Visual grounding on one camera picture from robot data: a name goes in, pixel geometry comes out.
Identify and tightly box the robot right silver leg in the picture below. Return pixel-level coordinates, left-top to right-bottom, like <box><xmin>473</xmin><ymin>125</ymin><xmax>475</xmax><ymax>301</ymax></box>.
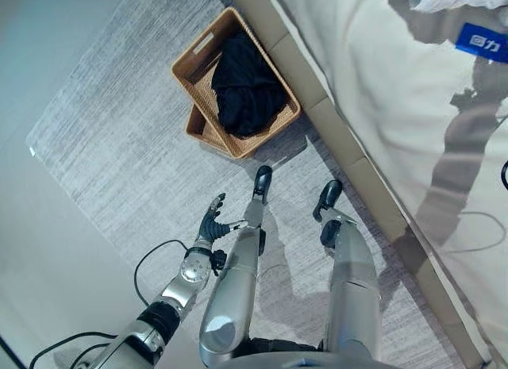
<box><xmin>312</xmin><ymin>179</ymin><xmax>383</xmax><ymax>365</ymax></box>

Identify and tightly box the robot left silver leg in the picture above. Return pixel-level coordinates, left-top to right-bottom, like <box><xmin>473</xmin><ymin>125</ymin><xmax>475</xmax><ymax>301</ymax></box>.
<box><xmin>198</xmin><ymin>165</ymin><xmax>275</xmax><ymax>369</ymax></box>

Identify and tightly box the robot left five-finger hand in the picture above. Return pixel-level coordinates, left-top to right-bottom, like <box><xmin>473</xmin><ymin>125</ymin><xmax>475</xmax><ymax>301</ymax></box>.
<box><xmin>196</xmin><ymin>192</ymin><xmax>248</xmax><ymax>244</ymax></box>

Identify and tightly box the cream bed sheet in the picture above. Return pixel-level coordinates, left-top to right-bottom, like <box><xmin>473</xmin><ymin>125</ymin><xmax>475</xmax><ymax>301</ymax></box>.
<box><xmin>264</xmin><ymin>0</ymin><xmax>508</xmax><ymax>369</ymax></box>

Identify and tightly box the robot silver leg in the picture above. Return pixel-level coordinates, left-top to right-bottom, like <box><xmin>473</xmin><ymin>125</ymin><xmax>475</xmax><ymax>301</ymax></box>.
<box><xmin>312</xmin><ymin>179</ymin><xmax>383</xmax><ymax>365</ymax></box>
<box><xmin>198</xmin><ymin>165</ymin><xmax>275</xmax><ymax>369</ymax></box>

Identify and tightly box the beige upholstered bed frame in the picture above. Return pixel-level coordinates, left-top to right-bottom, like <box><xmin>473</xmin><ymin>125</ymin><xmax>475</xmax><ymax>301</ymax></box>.
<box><xmin>227</xmin><ymin>0</ymin><xmax>494</xmax><ymax>369</ymax></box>

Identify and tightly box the grey striped rug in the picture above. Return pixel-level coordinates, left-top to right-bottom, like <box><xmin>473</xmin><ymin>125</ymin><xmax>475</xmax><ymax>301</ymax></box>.
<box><xmin>25</xmin><ymin>0</ymin><xmax>466</xmax><ymax>369</ymax></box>

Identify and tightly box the black garment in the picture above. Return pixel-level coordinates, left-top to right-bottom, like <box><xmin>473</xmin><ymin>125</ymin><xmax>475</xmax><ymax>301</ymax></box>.
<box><xmin>210</xmin><ymin>30</ymin><xmax>288</xmax><ymax>139</ymax></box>

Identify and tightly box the blue box with white print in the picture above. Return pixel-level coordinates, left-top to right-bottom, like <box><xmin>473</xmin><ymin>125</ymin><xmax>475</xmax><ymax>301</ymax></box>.
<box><xmin>455</xmin><ymin>22</ymin><xmax>508</xmax><ymax>65</ymax></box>

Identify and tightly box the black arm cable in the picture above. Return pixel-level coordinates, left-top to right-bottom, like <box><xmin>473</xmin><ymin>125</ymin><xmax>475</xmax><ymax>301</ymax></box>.
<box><xmin>28</xmin><ymin>239</ymin><xmax>192</xmax><ymax>369</ymax></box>

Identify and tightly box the woven wicker basket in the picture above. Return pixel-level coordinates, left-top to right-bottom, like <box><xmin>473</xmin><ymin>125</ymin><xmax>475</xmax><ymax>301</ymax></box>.
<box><xmin>170</xmin><ymin>6</ymin><xmax>304</xmax><ymax>160</ymax></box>

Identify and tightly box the shallow wicker basket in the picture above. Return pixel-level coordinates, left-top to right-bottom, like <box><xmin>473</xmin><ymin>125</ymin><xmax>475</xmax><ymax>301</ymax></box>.
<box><xmin>185</xmin><ymin>104</ymin><xmax>232</xmax><ymax>157</ymax></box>

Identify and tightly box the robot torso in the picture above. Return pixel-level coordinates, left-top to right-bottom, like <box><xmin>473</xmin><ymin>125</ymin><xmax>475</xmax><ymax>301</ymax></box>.
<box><xmin>221</xmin><ymin>336</ymin><xmax>383</xmax><ymax>369</ymax></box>

